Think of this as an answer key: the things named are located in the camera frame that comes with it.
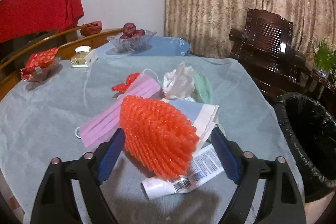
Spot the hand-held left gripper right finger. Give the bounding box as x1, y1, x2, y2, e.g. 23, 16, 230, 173
211, 127, 307, 224

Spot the large red apple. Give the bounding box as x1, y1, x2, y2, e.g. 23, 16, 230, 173
123, 22, 137, 37

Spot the green rubber glove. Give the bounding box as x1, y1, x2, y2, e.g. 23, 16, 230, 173
190, 72, 214, 104

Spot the small glass dish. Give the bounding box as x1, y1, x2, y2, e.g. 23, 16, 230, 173
20, 56, 63, 83

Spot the gold tissue box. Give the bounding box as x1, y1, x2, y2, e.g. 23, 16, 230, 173
71, 46, 98, 68

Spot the red patterned packet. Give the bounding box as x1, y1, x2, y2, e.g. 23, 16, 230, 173
21, 47, 59, 76

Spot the bin with black bag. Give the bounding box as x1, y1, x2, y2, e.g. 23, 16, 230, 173
273, 91, 336, 203

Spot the glass fruit bowl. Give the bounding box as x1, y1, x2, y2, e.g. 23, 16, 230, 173
106, 30, 157, 54

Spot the green potted plant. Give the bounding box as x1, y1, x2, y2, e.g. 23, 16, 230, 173
312, 38, 336, 75

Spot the crumpled white tissue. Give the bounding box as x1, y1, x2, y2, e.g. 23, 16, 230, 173
162, 62, 196, 101

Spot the red plastic wrapper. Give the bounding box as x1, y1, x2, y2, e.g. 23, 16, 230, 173
112, 72, 142, 92

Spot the dark wooden armchair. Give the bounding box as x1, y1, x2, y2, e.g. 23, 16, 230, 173
228, 8, 332, 106

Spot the white squeeze tube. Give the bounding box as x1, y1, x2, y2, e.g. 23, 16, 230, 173
142, 143, 226, 201

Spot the pink face mask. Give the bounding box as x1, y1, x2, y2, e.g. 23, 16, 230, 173
74, 68, 162, 148

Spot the grey tablecloth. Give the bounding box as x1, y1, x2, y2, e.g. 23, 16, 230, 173
0, 55, 305, 224

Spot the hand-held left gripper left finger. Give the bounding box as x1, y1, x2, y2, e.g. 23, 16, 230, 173
30, 127, 126, 224

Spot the red cloth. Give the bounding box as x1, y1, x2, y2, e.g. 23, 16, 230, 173
0, 0, 85, 43

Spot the orange-red crumpled bag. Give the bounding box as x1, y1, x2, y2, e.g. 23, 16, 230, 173
80, 21, 103, 37

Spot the light blue face mask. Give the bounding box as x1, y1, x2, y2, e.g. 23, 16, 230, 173
161, 98, 220, 149

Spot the curved wooden bench back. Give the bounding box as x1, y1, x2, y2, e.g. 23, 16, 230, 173
0, 26, 83, 101

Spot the orange bubble wrap sheet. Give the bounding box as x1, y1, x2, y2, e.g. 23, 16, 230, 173
119, 95, 200, 179

